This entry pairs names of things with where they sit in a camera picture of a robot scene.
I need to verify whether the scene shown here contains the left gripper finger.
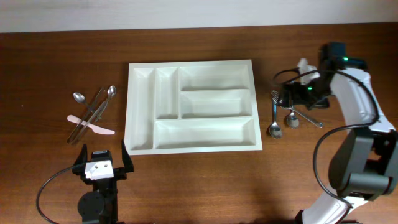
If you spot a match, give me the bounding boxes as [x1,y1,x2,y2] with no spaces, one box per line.
[72,144,88,174]
[121,140,134,173]

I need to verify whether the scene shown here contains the steel kitchen tongs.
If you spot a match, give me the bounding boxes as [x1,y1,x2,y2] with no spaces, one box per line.
[67,87,104,145]

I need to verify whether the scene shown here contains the large steel spoon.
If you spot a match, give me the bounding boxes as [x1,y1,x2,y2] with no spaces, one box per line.
[269,101,282,139]
[286,110,300,129]

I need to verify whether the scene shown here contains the steel fork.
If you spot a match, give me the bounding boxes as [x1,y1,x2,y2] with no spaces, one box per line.
[271,90,323,128]

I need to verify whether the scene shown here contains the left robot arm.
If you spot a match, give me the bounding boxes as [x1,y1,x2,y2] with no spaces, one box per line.
[72,142,134,224]

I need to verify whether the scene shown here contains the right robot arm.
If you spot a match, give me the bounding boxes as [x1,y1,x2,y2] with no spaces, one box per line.
[272,42,397,223]

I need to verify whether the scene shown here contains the pink plastic knife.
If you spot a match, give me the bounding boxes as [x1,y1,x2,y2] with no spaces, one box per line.
[67,115,115,135]

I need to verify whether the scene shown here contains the small steel teaspoon left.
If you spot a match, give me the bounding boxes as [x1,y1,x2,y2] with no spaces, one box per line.
[73,90,101,113]

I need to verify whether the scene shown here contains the small steel teaspoon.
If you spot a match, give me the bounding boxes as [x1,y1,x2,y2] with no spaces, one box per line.
[95,85,116,122]
[73,90,101,113]

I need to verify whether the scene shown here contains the small steel teaspoon right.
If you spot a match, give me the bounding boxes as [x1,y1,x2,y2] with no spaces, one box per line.
[95,85,116,122]

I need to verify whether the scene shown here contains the white plastic cutlery tray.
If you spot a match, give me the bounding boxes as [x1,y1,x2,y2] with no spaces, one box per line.
[124,60,262,156]

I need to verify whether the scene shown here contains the left black cable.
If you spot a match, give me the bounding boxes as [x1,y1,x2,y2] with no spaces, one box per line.
[35,165,82,224]

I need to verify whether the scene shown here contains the black cable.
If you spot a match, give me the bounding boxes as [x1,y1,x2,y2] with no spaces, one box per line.
[272,68,381,224]
[35,165,82,224]

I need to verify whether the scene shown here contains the right black cable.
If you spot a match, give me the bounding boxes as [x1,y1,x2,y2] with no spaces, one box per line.
[272,68,381,224]

